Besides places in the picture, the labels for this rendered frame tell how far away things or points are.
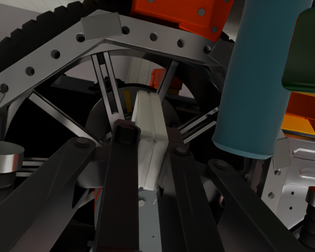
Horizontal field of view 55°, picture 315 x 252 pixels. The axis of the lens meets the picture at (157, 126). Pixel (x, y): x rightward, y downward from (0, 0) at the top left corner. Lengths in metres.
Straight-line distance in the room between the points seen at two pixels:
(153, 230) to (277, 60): 0.26
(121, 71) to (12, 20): 1.72
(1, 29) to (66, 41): 4.66
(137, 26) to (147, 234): 0.30
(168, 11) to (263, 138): 0.23
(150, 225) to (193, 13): 0.31
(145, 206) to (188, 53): 0.25
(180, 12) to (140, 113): 0.34
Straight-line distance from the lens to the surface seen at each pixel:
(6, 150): 0.28
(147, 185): 0.15
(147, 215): 0.38
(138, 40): 0.48
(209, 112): 0.63
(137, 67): 4.74
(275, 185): 0.61
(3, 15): 5.15
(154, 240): 0.39
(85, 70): 4.91
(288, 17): 0.43
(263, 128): 0.41
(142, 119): 0.16
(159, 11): 0.48
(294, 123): 1.08
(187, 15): 0.49
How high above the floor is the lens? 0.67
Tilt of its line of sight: 8 degrees up
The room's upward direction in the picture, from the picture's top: 168 degrees counter-clockwise
